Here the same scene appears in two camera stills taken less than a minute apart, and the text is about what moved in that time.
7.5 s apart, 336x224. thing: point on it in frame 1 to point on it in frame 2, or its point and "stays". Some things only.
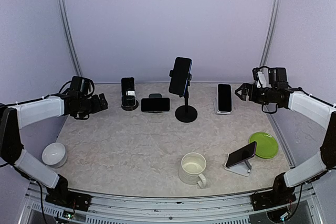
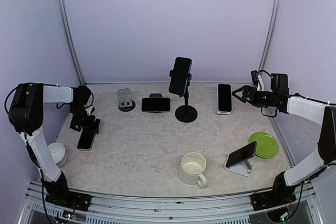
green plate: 266,144 stays
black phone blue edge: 180,75 stays
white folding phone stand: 243,168 stays
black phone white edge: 128,91 to 86,140
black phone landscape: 153,104 stays
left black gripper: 97,106 to 89,125
